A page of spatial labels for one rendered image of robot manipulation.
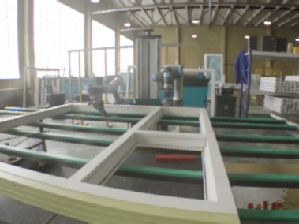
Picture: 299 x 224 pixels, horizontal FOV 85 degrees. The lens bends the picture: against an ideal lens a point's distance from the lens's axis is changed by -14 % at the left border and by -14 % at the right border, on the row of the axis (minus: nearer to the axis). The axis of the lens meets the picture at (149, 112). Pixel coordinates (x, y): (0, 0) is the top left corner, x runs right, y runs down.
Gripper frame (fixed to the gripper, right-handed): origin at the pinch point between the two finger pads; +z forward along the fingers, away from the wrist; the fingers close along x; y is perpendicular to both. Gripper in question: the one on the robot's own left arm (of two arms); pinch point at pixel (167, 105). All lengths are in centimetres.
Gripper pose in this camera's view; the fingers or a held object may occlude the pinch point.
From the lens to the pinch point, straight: 182.4
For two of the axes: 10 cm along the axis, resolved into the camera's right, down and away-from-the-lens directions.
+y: 9.7, 0.4, -2.3
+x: 2.3, -1.8, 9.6
